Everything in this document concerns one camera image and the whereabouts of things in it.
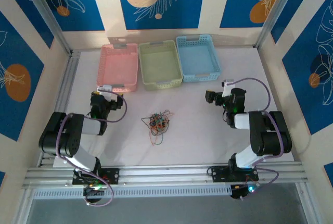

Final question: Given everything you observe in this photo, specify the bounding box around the purple sheathed cable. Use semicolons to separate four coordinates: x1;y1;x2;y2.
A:
233;77;285;193
56;90;128;207

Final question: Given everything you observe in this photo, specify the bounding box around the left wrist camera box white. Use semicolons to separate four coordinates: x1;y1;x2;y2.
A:
97;84;114;98

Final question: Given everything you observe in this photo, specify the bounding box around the dark green thin cable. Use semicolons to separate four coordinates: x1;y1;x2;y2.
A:
150;130;164;146

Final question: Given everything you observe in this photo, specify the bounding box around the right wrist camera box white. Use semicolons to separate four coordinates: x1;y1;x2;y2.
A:
221;79;235;97

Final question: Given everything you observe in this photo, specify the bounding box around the long aluminium base rail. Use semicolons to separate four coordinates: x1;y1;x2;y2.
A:
22;161;309;190

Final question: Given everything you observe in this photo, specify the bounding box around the bright green thin cable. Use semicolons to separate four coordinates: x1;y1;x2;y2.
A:
153;113;167;125

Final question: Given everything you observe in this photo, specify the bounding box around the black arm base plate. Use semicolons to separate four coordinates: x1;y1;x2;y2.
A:
72;167;120;185
208;165;260;183

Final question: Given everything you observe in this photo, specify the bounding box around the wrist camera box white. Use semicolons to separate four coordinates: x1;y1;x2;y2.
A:
221;79;235;97
97;84;114;98

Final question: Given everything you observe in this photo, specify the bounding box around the aluminium frame post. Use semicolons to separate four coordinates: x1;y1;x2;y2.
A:
18;0;74;56
254;0;305;49

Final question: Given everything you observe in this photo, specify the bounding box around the orange thin cable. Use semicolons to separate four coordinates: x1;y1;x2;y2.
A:
148;114;170;145

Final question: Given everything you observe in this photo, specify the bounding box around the green plastic basket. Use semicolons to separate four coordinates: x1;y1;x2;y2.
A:
137;40;184;91

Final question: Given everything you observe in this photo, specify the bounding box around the pink plastic basket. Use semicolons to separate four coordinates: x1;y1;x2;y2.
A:
96;43;139;92

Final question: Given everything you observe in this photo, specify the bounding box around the white table cloth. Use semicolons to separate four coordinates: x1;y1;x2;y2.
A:
53;48;296;169

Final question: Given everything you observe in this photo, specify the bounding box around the aluminium side rail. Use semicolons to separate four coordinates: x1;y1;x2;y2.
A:
39;51;81;169

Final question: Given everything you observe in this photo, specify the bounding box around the white slotted cable duct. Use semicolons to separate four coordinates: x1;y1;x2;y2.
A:
32;185;233;200

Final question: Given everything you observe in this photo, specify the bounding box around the black controller box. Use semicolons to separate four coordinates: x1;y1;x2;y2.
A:
230;183;261;201
83;185;107;204

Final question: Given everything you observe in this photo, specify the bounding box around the blue plastic basket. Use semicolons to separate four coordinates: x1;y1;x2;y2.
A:
175;34;222;83

